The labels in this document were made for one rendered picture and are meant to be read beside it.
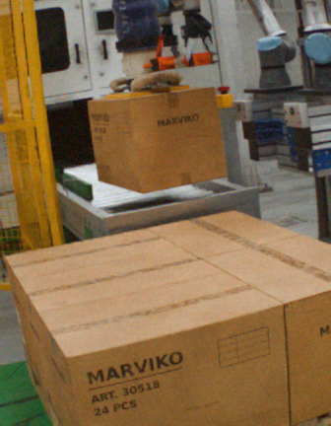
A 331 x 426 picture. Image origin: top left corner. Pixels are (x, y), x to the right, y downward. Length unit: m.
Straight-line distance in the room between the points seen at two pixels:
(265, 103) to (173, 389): 1.67
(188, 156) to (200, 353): 1.41
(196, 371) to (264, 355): 0.20
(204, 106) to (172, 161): 0.27
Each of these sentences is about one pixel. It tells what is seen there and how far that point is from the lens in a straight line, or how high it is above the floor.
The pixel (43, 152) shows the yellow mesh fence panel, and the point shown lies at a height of 0.84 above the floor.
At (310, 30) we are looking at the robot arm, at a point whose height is 1.27.
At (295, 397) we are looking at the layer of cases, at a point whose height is 0.24.
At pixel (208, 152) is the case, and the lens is 3.20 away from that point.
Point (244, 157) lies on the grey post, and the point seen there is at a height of 0.31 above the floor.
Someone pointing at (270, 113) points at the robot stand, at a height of 0.92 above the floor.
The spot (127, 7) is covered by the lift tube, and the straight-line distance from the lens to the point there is 3.32.
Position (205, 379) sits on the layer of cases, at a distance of 1.94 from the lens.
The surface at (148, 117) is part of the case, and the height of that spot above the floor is 0.98.
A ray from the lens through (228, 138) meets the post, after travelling 3.81.
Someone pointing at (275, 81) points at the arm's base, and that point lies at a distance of 3.27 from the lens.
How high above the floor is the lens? 1.21
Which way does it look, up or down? 11 degrees down
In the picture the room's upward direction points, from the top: 8 degrees counter-clockwise
